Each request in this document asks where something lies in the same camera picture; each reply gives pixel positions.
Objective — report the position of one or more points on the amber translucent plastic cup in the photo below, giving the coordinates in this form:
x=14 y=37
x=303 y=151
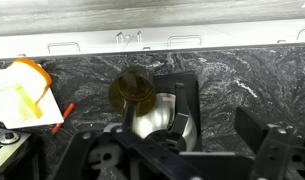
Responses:
x=132 y=90

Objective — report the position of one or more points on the black and chrome toaster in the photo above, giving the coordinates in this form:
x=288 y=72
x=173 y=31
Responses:
x=8 y=146

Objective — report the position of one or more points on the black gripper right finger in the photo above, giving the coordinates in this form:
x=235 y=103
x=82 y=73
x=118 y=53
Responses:
x=278 y=150

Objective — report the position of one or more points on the white base cabinet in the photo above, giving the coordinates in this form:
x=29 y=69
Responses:
x=225 y=33

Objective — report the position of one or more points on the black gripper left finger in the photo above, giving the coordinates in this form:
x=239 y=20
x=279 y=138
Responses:
x=92 y=140

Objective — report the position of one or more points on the steel and black coffee machine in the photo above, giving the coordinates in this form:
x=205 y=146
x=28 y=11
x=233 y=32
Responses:
x=192 y=86

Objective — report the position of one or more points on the orange pen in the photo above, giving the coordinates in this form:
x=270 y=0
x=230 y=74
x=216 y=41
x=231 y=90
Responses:
x=63 y=116

